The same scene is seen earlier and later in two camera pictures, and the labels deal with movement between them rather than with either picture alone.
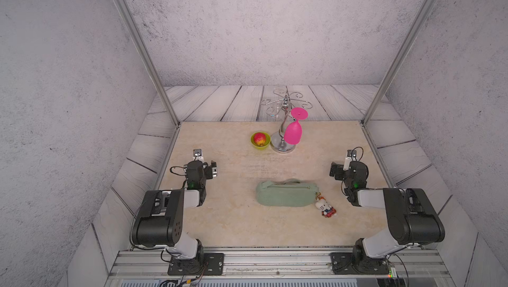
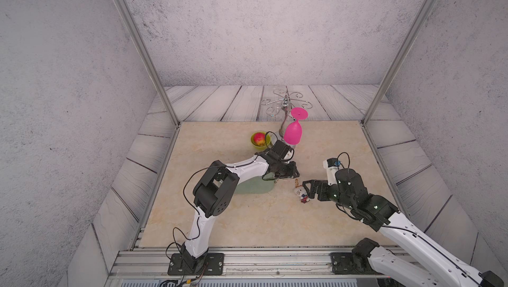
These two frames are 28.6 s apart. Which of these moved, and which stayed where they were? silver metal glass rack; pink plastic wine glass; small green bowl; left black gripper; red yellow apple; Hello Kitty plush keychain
Moved: Hello Kitty plush keychain; left black gripper
Stayed: small green bowl; silver metal glass rack; red yellow apple; pink plastic wine glass
